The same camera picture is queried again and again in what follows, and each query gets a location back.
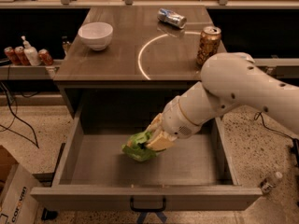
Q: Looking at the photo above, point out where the blue silver can lying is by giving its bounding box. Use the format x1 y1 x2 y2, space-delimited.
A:
157 8 187 29

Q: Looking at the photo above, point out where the small dark bottle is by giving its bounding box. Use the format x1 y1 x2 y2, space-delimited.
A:
62 36 71 54

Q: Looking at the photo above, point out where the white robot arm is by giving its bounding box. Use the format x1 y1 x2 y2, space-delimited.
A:
146 52 299 151

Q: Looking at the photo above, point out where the cardboard box with print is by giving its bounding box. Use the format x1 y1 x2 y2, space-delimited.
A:
0 146 40 224

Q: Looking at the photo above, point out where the open grey top drawer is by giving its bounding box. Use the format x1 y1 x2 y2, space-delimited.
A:
30 89 263 212

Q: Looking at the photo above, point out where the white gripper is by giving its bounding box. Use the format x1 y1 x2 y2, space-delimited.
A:
146 96 202 151

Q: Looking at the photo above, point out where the gold soda can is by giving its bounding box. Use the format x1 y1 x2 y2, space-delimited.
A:
196 26 221 66

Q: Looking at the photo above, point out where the black drawer handle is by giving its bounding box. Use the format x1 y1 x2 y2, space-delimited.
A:
130 197 166 213

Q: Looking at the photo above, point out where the white pump bottle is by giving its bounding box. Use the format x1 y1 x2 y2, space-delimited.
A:
21 35 41 66

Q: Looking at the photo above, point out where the red can right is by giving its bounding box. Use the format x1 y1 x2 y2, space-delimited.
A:
38 49 53 65

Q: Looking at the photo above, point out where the white ceramic bowl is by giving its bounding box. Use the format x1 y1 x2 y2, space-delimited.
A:
78 22 113 50

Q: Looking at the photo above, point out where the black floor cable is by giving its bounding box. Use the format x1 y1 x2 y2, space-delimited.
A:
0 81 40 149

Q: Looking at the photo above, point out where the grey side shelf left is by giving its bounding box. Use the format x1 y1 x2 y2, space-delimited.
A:
0 60 63 80

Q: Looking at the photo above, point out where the clear plastic bottle on floor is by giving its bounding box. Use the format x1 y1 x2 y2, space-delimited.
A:
259 171 283 194

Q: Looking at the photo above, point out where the green rice chip bag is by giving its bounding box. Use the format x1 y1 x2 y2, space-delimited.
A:
121 131 157 162

